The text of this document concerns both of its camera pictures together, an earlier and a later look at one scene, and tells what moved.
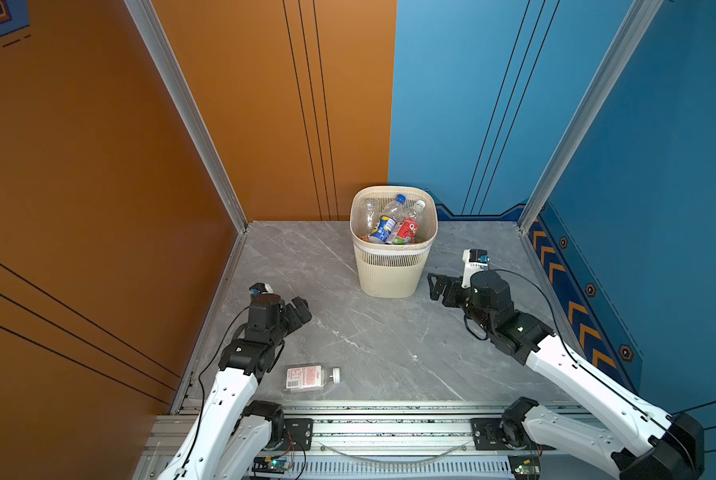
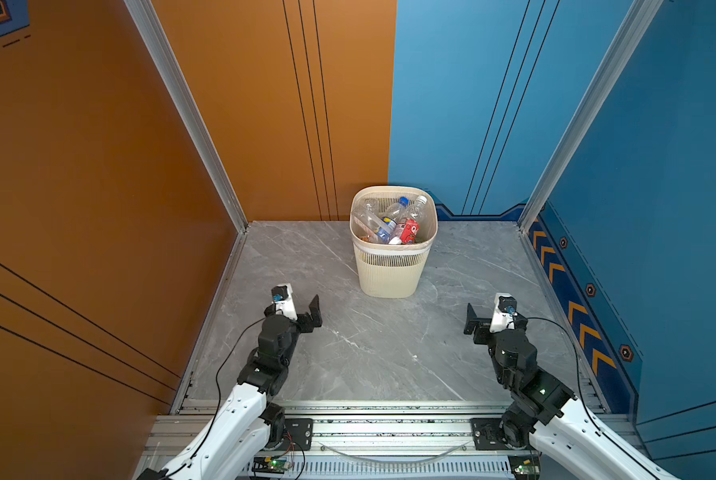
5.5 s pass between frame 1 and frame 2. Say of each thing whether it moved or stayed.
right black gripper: moved
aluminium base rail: stayed
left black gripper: moved
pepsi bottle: stayed
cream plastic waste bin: stayed
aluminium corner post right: stayed
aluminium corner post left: stayed
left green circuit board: stayed
